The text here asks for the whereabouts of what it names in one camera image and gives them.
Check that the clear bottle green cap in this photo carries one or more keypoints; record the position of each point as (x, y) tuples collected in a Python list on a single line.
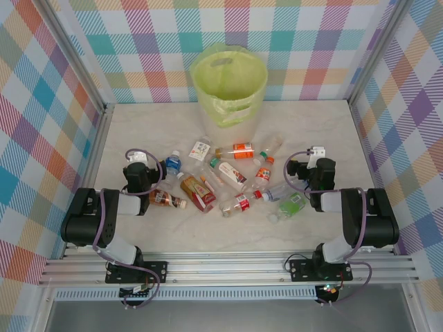
[(273, 142)]

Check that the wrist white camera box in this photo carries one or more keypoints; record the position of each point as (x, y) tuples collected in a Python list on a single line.
[(317, 152), (137, 156)]

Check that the grey metal shelf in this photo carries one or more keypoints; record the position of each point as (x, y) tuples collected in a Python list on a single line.
[(225, 318)]

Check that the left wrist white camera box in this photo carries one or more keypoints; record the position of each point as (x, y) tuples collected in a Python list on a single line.
[(137, 156)]

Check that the yellow-green bin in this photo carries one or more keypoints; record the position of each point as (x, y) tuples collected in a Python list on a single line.
[(204, 79)]

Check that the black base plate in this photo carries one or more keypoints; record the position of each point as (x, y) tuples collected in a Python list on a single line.
[(157, 271), (300, 273)]

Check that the right controller circuit board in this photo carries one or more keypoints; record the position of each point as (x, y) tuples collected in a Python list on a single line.
[(328, 290)]

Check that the orange label brown cap bottle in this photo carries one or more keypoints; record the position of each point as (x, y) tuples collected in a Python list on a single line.
[(242, 151)]

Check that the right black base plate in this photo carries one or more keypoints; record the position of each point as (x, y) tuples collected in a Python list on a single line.
[(300, 273)]

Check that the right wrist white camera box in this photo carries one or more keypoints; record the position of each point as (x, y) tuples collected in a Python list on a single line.
[(317, 152)]

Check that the left controller circuit board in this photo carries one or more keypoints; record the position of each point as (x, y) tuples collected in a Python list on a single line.
[(136, 292)]

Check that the left aluminium side rail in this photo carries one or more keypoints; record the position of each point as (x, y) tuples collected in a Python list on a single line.
[(88, 173)]

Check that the aluminium frame post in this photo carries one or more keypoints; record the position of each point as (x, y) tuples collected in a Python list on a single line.
[(77, 52), (375, 52)]

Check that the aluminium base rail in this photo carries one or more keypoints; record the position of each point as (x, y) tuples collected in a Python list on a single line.
[(225, 269)]

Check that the clear bottle with orange tube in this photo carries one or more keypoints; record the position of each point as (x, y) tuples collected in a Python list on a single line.
[(208, 181)]

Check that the right aluminium frame post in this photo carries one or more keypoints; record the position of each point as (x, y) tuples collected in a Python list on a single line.
[(375, 52)]

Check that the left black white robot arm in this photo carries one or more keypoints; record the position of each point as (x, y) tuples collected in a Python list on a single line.
[(86, 224)]

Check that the blue label plastic bottle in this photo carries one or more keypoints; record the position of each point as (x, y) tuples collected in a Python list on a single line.
[(172, 164)]

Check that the white round waste bin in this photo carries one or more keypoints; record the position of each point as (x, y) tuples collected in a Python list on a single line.
[(235, 135)]

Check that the green label plastic bottle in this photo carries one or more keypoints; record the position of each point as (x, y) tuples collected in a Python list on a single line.
[(290, 207)]

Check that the small clear plastic bottle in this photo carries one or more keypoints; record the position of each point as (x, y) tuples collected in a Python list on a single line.
[(257, 162)]

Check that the brown coffee label bottle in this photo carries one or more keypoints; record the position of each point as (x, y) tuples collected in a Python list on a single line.
[(166, 198)]

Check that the left aluminium frame post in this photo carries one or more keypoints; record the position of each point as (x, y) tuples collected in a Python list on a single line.
[(77, 52)]

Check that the white flower label bottle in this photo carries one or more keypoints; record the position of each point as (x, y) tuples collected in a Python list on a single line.
[(199, 149)]

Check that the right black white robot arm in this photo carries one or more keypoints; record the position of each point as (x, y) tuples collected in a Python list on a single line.
[(377, 224)]

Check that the controller circuit board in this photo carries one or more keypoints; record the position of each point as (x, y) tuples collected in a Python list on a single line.
[(136, 292), (328, 290)]

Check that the red gold label bottle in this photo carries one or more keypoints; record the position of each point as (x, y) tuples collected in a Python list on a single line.
[(197, 192)]

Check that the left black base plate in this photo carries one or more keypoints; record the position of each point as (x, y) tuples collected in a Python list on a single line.
[(157, 271)]

